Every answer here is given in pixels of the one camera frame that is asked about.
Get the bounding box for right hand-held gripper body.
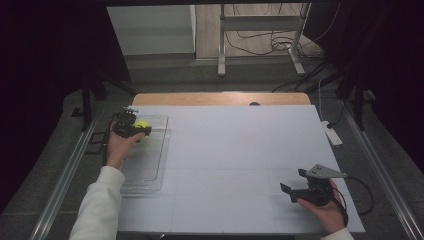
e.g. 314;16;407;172
289;163;348;208

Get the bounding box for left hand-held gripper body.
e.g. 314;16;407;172
111;105;146;139

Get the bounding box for yellow tennis ball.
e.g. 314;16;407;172
132;119;151;132

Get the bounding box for clear plastic container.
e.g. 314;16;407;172
112;114;172;195

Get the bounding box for person's right hand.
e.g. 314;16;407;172
295;179;348;235

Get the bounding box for person's left hand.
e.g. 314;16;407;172
105;120;146;171

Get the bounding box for dark rectangular floor plate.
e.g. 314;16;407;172
84;131;109;156

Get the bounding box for black metal stand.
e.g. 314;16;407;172
335;64;378;132
70;64;138;133

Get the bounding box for white power strip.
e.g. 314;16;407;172
320;120;344;147

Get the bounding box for white board table cover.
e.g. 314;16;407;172
113;104;367;235

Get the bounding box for dark curtain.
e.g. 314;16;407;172
302;0;424;172
0;0;132;215

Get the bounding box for white cabinet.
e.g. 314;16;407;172
106;4;197;57

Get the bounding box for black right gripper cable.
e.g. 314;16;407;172
331;175;375;228

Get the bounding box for aluminium floor rail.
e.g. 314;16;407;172
342;99;424;240
27;119;98;240

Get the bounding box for white cable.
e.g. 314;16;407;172
317;77;327;123

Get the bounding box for tangle of black floor cables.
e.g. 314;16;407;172
224;2;342;62

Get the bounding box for grey metal desk frame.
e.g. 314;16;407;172
217;2;312;79

